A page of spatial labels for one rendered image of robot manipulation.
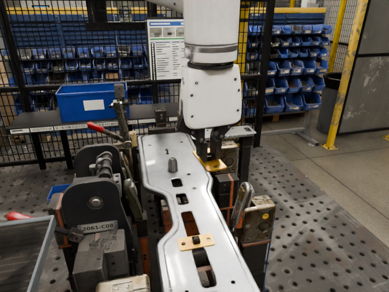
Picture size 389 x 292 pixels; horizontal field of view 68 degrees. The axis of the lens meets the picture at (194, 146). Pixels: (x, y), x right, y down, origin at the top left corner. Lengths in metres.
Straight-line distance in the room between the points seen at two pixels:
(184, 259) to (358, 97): 3.28
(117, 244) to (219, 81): 0.36
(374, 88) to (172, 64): 2.78
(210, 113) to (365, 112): 3.50
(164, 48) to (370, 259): 1.25
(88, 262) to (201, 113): 0.32
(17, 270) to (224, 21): 0.45
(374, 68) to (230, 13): 3.37
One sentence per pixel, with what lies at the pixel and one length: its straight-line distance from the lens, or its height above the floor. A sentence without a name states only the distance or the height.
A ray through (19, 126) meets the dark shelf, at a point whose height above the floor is 1.03.
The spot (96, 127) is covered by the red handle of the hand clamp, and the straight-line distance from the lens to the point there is 1.02.
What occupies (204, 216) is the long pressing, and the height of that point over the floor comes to 1.00.
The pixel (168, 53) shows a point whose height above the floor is 1.29.
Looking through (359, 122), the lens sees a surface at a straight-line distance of 3.90.
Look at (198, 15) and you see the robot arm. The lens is 0.44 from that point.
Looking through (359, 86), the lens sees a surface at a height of 0.72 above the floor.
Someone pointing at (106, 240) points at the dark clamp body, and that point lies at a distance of 0.62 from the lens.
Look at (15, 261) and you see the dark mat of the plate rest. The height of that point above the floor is 1.16.
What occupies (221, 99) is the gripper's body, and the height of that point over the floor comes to 1.36.
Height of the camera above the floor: 1.49
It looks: 26 degrees down
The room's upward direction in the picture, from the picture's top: straight up
